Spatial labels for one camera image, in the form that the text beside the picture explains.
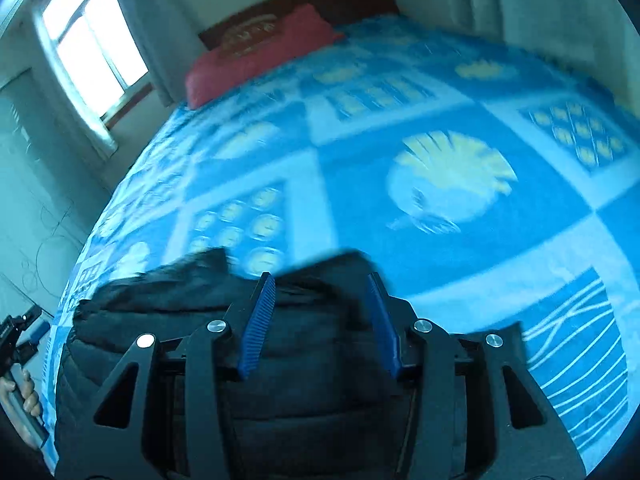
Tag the left window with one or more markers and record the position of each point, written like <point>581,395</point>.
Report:
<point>93,57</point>

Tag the grey curtain right of bed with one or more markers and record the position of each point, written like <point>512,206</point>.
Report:
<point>596,36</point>

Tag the red pillow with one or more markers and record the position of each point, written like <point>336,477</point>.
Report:
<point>301,32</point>

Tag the white glass wardrobe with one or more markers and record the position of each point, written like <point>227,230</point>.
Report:
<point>50,200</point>

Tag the blue patterned bed sheet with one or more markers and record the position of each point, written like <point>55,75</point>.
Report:
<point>495,194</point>

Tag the black quilted puffer jacket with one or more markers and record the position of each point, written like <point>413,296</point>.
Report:
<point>148,386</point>

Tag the person left hand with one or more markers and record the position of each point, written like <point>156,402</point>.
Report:
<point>17,401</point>

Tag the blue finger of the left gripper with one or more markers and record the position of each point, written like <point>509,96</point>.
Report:
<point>38,333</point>

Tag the grey curtain left of headboard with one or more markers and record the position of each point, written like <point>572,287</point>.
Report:
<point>167,41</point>

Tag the small dark red cushion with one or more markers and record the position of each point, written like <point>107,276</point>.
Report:
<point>241,39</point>

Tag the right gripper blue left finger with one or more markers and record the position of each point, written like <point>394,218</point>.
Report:
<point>256,318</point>

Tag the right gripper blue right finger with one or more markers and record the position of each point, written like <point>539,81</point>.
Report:
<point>376,300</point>

